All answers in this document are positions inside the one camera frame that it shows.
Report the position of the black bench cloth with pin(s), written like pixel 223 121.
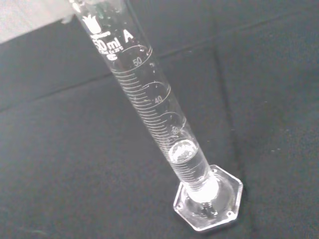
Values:
pixel 74 149

